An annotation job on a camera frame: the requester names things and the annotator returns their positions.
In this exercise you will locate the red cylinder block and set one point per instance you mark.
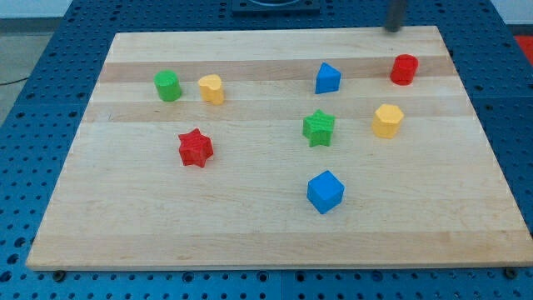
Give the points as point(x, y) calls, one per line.
point(404, 69)

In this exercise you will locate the red object at edge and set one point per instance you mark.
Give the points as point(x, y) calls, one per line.
point(525, 43)

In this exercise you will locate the green cylinder block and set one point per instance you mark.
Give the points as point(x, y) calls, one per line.
point(167, 85)

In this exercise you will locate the blue cube block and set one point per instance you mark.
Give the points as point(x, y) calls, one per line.
point(325, 191)

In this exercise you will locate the wooden board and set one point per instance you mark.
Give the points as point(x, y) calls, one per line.
point(433, 196)

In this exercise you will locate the yellow hexagon block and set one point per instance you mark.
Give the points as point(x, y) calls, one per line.
point(387, 121)

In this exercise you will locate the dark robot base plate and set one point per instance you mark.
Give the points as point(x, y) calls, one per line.
point(248, 7)

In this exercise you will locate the blue triangle block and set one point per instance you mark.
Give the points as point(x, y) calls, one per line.
point(328, 79)

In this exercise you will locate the green star block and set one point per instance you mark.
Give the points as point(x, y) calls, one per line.
point(318, 128)

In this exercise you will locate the red star block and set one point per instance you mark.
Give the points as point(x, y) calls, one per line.
point(195, 148)

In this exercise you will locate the yellow heart block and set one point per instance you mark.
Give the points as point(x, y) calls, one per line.
point(211, 89)

